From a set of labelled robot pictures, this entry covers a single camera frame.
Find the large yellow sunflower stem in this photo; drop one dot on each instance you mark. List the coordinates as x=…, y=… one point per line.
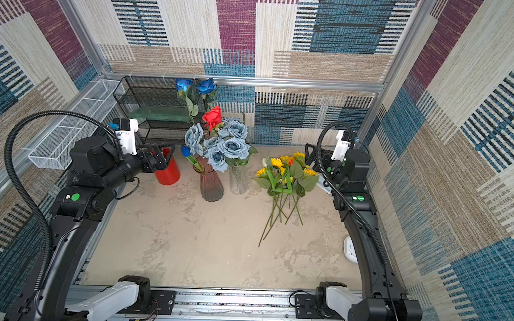
x=266, y=162

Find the blue rose pair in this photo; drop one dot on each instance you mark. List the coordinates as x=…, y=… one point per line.
x=196, y=97

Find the red rose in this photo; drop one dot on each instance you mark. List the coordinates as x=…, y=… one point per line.
x=213, y=118

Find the clear glass vase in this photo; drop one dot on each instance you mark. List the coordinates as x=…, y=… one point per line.
x=238, y=177

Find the blue tulip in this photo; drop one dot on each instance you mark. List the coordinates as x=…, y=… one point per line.
x=186, y=152

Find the black mesh shelf rack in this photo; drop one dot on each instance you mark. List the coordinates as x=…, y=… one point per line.
x=153, y=102

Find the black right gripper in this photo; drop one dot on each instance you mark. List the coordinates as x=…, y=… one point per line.
x=323, y=165

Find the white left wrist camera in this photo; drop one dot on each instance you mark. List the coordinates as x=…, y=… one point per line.
x=125, y=130

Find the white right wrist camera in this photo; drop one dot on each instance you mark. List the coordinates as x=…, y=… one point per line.
x=342, y=146

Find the dark ribbed glass vase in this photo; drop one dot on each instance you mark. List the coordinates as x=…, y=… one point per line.
x=211, y=187

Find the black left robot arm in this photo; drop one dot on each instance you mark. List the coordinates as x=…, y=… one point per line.
x=100, y=165

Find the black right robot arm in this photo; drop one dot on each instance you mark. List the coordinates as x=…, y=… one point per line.
x=366, y=246

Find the white round puck device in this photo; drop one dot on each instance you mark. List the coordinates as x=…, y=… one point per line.
x=349, y=250

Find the white wire mesh tray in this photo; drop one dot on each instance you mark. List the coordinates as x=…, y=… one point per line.
x=53, y=151

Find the yellow sunflower bouquet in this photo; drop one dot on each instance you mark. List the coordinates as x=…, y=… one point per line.
x=299, y=170

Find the grey blue rose bouquet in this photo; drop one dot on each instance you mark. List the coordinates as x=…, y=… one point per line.
x=221, y=146

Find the tall yellow sunflower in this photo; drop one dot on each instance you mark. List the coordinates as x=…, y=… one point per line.
x=281, y=212

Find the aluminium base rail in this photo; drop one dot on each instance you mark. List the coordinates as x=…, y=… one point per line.
x=239, y=311

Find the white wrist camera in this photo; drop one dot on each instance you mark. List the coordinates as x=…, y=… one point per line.
x=125, y=130
x=342, y=146

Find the red pen cup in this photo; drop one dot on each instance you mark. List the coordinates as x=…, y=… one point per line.
x=170, y=175

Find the small yellow sunflower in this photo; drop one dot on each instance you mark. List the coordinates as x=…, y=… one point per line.
x=276, y=173

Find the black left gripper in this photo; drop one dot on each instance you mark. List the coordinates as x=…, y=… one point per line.
x=160, y=163

